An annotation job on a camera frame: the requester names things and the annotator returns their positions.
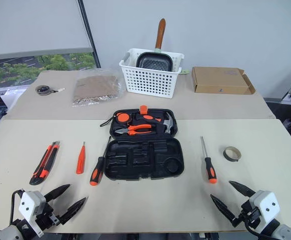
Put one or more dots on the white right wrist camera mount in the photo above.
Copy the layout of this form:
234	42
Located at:
266	203

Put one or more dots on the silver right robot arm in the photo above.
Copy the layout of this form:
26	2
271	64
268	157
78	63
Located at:
285	231

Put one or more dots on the claw hammer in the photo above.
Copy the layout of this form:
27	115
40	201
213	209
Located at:
169	122

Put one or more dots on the orange tester screwdriver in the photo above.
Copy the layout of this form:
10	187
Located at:
80	160

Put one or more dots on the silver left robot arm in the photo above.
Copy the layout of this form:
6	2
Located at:
8	232

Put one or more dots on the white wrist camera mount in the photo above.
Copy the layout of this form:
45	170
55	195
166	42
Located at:
266	203
29	203

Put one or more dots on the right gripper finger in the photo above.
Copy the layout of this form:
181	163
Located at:
243	190
223	206

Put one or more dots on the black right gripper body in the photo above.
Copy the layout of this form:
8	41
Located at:
248	216

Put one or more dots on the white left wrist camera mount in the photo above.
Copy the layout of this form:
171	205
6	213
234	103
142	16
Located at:
29	203

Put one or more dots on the black tool case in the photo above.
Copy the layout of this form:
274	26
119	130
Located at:
145	162

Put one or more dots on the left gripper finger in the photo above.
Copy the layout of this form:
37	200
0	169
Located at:
58	191
74	208

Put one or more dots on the screwdriver with silver shaft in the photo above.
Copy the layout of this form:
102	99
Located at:
210	170

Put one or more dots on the clear bag with brown paper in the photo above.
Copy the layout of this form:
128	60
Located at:
95	87

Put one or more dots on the orange black utility knife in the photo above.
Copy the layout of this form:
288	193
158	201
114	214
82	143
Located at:
45	162

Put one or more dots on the dark tape roll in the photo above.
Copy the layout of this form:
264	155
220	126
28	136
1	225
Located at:
226	155

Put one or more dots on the small tape measure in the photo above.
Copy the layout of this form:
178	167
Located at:
43	90

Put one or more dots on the black window frame post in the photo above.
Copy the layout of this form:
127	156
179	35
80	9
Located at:
90	37

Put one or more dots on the white perforated plastic basket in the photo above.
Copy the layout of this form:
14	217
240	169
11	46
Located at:
148	82

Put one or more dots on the white roller blind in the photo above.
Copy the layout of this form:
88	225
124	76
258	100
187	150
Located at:
33	25

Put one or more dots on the small green tag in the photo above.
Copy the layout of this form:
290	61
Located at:
184	71

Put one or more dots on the screwdriver with black shaft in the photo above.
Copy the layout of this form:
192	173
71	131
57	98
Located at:
97	172

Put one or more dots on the flat cardboard box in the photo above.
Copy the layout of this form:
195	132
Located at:
218	80

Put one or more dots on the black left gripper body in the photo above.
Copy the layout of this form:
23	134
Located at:
46	217

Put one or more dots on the orange black tape measure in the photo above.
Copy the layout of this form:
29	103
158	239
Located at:
123	117

